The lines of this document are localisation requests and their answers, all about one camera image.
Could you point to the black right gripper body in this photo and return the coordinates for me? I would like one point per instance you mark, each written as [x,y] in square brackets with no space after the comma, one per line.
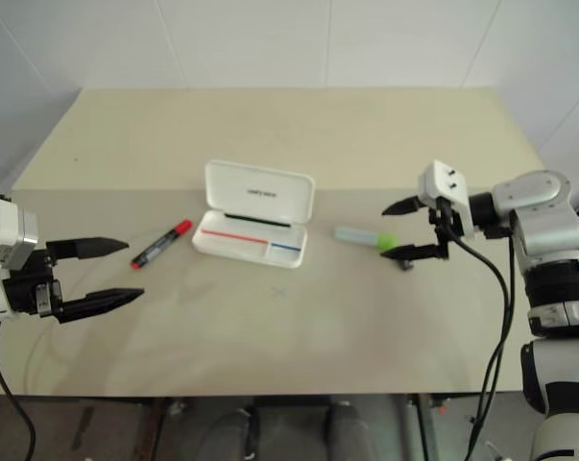
[443,225]

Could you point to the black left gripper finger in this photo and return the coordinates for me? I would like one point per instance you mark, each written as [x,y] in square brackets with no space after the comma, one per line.
[102,301]
[87,247]

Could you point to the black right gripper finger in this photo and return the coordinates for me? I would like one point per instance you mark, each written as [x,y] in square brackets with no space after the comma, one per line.
[406,206]
[414,252]

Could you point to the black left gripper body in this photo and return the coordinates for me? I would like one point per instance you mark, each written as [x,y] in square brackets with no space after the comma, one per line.
[27,290]

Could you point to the white open pencil case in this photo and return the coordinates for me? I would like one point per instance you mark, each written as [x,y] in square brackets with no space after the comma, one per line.
[258,216]

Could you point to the pale blue green-capped highlighter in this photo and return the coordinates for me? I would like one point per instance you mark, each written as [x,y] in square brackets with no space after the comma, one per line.
[361,236]

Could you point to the red and black marker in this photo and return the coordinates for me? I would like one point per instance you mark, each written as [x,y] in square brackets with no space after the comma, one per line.
[160,245]

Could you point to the metal table leg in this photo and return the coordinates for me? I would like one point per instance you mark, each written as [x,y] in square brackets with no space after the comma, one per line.
[421,427]

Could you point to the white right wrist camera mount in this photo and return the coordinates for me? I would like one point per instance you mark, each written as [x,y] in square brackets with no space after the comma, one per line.
[445,185]

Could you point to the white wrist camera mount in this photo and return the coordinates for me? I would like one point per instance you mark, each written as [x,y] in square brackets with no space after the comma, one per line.
[3,230]
[445,185]

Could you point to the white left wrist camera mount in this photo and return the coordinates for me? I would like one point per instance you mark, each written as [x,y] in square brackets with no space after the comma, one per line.
[3,230]

